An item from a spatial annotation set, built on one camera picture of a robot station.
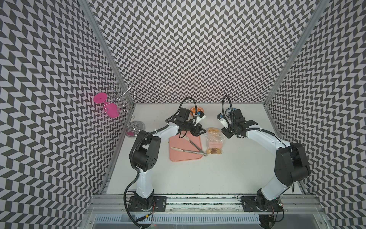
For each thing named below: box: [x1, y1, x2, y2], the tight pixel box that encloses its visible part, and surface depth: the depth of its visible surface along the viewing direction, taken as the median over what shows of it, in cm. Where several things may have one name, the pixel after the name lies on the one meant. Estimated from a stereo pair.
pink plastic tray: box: [169, 135, 203, 162], surface depth 94 cm
